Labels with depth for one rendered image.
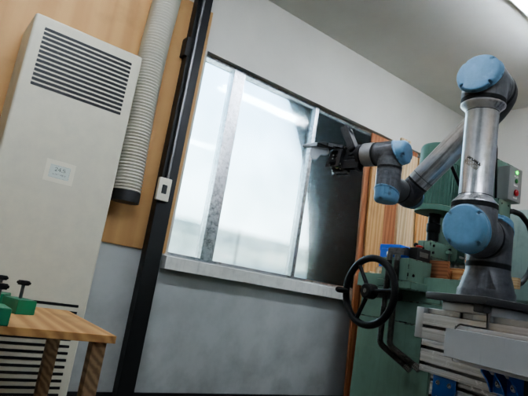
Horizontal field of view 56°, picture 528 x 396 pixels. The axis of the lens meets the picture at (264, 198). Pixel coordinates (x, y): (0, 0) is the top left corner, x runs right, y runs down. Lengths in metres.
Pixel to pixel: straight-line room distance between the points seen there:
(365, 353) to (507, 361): 1.13
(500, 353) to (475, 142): 0.54
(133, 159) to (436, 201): 1.51
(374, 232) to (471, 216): 2.52
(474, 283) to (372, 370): 0.89
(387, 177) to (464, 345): 0.52
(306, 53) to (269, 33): 0.34
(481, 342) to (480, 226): 0.28
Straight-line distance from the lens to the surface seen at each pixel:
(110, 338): 1.69
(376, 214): 3.86
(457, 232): 1.35
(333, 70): 3.93
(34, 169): 2.42
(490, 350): 1.23
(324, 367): 3.78
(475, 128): 1.43
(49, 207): 2.42
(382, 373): 2.19
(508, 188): 2.48
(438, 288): 2.03
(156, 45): 2.89
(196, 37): 3.12
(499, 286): 1.45
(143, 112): 2.75
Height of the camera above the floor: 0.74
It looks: 11 degrees up
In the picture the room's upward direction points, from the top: 9 degrees clockwise
